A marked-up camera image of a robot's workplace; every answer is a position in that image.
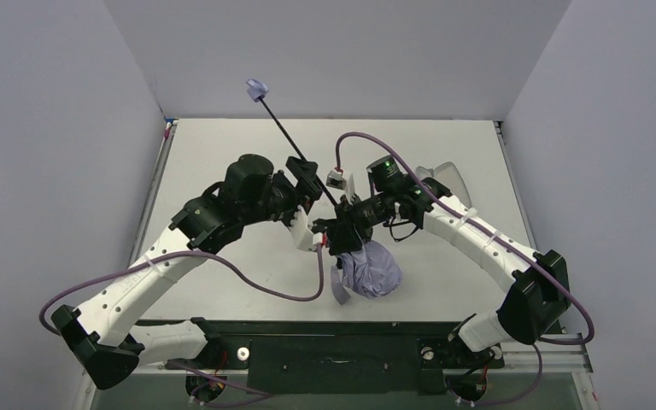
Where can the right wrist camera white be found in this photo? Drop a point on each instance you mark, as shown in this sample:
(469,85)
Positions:
(339,179)

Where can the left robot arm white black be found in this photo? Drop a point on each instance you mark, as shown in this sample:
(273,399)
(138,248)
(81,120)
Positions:
(106,333)

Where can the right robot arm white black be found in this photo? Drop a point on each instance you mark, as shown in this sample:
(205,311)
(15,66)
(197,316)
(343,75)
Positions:
(535,285)

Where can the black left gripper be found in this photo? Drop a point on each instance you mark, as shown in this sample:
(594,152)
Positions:
(305,176)

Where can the lilac black umbrella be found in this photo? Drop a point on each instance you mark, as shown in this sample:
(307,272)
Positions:
(370,272)

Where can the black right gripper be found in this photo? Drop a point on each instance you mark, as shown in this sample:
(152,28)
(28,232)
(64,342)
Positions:
(345,220)

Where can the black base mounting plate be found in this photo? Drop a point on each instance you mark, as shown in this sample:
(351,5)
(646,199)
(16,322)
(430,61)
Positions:
(423,381)

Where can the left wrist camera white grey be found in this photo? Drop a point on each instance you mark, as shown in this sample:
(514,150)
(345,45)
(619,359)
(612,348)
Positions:
(301,231)

